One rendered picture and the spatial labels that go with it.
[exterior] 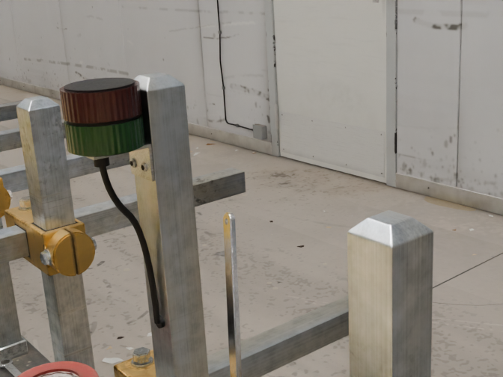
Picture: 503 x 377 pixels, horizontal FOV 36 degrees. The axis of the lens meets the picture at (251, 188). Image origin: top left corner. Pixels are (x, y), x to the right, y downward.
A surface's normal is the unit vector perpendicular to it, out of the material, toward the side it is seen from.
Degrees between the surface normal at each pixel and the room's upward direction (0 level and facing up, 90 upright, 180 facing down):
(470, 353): 0
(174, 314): 90
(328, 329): 90
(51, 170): 90
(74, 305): 90
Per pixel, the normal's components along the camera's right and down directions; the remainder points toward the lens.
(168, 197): 0.61, 0.21
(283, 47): -0.77, 0.24
